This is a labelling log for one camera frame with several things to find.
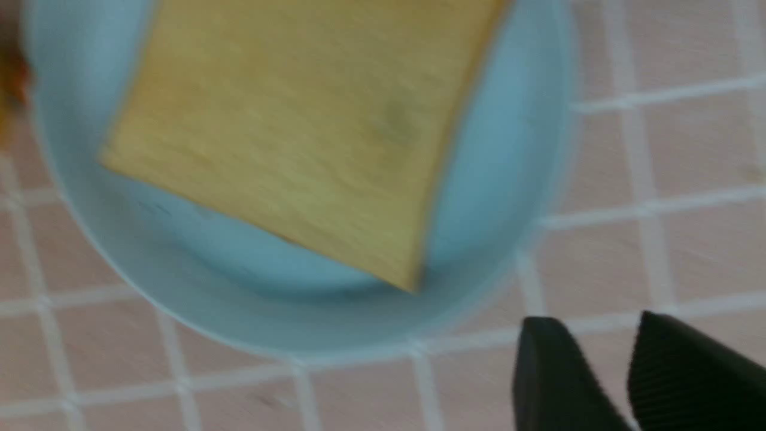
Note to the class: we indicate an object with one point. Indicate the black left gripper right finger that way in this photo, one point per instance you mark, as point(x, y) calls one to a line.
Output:
point(681, 379)

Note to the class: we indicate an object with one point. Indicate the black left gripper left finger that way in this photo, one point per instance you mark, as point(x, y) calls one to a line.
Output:
point(553, 386)

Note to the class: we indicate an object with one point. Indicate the toast slice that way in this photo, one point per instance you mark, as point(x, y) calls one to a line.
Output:
point(326, 123)

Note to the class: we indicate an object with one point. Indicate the light blue plate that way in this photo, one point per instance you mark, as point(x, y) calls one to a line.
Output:
point(246, 288)

